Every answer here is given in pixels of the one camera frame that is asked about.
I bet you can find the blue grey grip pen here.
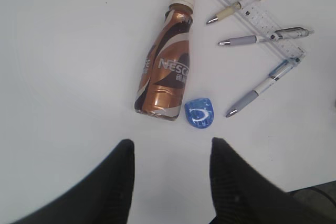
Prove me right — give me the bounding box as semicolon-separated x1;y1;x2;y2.
225;57;301;118

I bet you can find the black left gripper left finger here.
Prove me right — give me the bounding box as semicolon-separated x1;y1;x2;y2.
17;140;134;223

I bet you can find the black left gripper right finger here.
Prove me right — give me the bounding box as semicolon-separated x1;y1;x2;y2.
209;137;335;223

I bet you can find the blue pencil sharpener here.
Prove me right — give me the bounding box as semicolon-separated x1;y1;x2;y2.
184;98;214;129

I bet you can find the clear plastic ruler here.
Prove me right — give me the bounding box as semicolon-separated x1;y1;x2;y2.
220;0;306;59

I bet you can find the brown Nescafe coffee bottle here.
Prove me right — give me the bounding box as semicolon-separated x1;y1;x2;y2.
134;0;194;121

